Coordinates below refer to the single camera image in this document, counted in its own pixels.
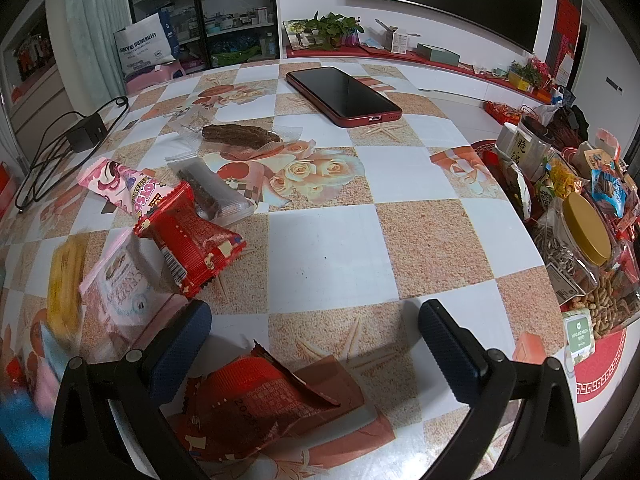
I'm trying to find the potted green plant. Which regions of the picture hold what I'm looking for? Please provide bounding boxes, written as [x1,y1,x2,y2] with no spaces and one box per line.
[304,12,364,50]

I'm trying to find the black shelving unit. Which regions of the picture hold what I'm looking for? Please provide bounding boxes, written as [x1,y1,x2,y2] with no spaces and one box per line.
[129,0,280,72]

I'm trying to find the white blue paper bag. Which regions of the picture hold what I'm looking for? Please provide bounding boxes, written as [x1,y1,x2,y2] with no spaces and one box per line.
[114,10,179,78]

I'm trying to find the green rectangular box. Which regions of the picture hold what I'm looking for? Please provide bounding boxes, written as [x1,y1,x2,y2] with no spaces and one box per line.
[414,44,460,66]

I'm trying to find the yellow snack packet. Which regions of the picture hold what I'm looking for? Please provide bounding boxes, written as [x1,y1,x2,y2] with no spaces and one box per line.
[47,233,88,341]

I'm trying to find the black power cable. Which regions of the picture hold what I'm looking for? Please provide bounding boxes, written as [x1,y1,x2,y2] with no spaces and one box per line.
[14,95,130,213]

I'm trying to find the dark snack bar clear wrapper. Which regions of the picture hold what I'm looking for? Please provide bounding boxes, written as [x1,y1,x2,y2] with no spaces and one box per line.
[167,153,255,228]

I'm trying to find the gold lid plastic jar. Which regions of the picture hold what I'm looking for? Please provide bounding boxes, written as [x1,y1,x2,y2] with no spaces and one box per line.
[544,192,612,295]

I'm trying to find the torn red wrapper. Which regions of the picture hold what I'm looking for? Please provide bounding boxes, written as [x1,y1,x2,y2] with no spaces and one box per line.
[168,344,364,463]

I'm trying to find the brown wafer in clear wrapper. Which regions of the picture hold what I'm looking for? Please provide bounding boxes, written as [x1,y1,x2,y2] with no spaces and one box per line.
[202,124,281,150]

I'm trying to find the pink strawberry snack packet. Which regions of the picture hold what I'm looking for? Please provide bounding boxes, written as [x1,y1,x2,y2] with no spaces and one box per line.
[77,157,174,219]

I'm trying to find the white pink crispy snack packet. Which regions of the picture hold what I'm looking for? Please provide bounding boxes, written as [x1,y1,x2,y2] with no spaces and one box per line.
[79,229,188,362]

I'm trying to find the red snack tray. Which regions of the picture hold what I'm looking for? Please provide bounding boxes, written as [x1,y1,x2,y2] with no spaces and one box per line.
[473,101,639,403]

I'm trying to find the red candy packet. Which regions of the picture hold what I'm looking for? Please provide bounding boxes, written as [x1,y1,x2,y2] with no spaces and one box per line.
[134,181,246,298]

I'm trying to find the black power adapter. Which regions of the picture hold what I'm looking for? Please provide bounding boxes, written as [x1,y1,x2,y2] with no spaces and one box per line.
[65,113,107,153]

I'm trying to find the red-cased smartphone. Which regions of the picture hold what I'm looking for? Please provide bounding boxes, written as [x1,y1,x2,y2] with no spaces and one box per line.
[285,67,402,128]

